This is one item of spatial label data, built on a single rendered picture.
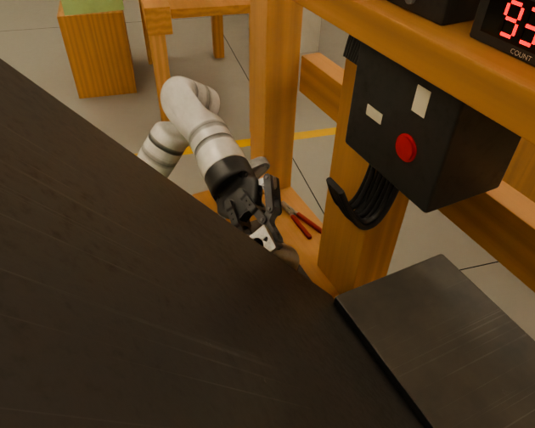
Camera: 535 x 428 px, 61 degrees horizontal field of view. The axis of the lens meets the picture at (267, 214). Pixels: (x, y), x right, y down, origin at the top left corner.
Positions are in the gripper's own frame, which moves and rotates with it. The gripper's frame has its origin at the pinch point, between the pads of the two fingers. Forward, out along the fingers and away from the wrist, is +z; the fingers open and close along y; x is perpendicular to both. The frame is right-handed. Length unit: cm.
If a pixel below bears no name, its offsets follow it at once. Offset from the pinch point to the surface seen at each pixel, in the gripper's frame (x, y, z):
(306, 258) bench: 44.1, -13.1, -12.3
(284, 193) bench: 54, -13, -36
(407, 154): -3.5, 23.2, 4.4
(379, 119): -3.0, 23.2, -1.8
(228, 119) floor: 188, -72, -196
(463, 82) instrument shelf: -12.6, 31.3, 6.5
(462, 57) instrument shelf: -13.7, 32.5, 5.0
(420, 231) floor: 196, -8, -47
